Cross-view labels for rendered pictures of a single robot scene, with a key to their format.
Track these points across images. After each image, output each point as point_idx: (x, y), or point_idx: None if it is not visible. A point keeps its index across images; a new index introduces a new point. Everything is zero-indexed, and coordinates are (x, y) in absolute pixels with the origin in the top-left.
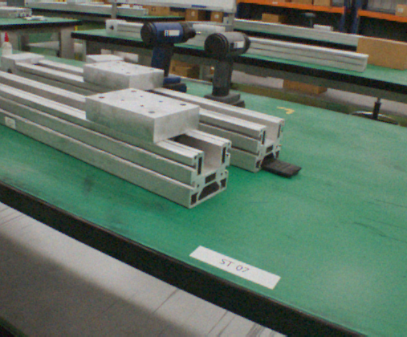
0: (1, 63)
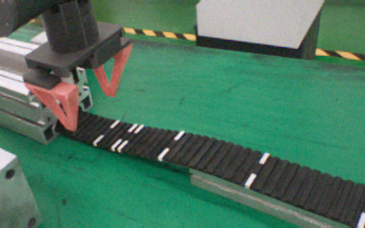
0: (22, 173)
